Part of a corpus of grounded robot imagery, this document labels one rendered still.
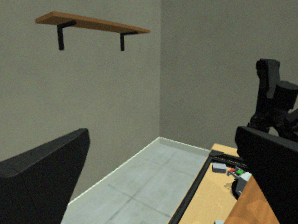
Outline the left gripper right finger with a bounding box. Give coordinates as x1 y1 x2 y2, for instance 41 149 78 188
235 126 298 224

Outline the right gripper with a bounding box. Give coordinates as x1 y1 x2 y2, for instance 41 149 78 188
275 109 298 142

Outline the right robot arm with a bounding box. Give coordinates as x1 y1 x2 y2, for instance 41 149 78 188
247 58 298 133

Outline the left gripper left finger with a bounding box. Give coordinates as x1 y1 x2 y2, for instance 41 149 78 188
0 128 90 224

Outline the wooden platform dolly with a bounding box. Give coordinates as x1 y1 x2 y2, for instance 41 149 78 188
214 166 279 224

